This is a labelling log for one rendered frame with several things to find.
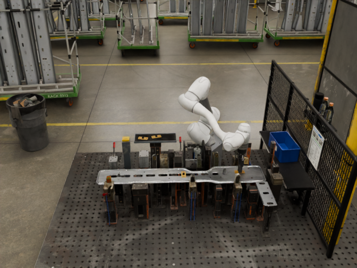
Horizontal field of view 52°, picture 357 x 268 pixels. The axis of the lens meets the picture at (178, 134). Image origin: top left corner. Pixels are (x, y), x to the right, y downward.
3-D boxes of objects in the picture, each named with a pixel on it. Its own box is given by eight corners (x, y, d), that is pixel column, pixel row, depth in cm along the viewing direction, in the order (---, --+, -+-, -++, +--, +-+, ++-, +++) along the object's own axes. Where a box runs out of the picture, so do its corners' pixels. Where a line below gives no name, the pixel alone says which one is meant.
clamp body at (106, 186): (104, 226, 290) (100, 191, 272) (107, 214, 303) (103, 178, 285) (118, 226, 291) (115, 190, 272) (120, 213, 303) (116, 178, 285)
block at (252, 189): (245, 220, 297) (248, 193, 283) (242, 211, 307) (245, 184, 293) (256, 220, 298) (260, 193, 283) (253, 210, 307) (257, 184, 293)
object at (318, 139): (316, 172, 280) (324, 137, 264) (306, 156, 299) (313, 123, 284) (319, 172, 280) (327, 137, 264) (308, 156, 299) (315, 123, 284)
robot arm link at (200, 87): (198, 125, 375) (211, 109, 380) (211, 133, 369) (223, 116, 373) (183, 89, 306) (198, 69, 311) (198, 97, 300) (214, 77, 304)
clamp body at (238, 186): (229, 223, 295) (233, 189, 277) (227, 212, 305) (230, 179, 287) (240, 223, 295) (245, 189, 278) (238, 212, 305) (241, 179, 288)
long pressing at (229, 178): (94, 186, 287) (94, 185, 287) (99, 170, 307) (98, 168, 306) (266, 182, 294) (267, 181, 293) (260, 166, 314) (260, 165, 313)
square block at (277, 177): (268, 213, 304) (273, 178, 286) (265, 207, 311) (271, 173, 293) (277, 213, 305) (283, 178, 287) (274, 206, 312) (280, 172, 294)
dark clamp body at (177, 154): (172, 193, 327) (172, 157, 307) (171, 184, 338) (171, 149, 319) (184, 192, 327) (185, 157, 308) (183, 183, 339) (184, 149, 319)
